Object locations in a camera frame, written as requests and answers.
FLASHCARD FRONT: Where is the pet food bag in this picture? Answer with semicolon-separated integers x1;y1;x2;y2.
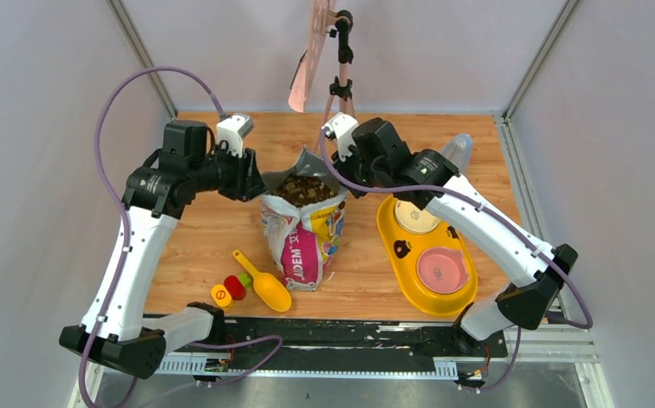
260;149;348;292

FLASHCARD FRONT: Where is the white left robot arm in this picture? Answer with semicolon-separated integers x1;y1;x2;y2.
59;114;267;379

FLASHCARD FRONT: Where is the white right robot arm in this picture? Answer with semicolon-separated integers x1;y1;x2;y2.
320;113;578;355

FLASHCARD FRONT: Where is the cream bowl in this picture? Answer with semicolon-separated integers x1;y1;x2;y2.
393;201;441;235

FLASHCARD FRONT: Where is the pink tripod stand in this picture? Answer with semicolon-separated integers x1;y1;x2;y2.
322;8;355;122

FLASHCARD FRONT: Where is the yellow double bowl feeder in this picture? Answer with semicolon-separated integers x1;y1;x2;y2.
376;196;478;317

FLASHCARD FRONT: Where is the red yellow green toy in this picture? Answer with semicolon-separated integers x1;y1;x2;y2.
210;272;252;310

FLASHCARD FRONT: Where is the yellow plastic scoop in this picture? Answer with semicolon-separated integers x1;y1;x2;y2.
232;250;292;313

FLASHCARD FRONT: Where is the pink bowl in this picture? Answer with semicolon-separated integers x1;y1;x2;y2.
416;246;469;295

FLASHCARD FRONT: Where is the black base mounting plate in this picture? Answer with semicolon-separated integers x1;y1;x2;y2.
170;316;510;374

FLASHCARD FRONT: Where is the pink perforated board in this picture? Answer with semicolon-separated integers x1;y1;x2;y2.
288;0;336;112

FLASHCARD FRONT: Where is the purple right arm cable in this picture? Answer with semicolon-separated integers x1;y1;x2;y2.
318;126;595;394

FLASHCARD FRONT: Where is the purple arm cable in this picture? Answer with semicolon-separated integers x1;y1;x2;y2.
318;126;595;394
77;66;285;408

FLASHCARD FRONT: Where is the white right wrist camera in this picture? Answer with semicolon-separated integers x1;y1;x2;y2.
323;112;359;161

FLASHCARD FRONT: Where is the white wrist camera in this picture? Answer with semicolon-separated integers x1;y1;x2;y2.
323;112;359;161
216;113;254;158

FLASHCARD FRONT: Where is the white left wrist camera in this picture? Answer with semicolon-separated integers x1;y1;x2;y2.
216;113;254;158

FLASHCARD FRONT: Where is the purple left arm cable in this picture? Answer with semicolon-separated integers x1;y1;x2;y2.
77;66;285;408

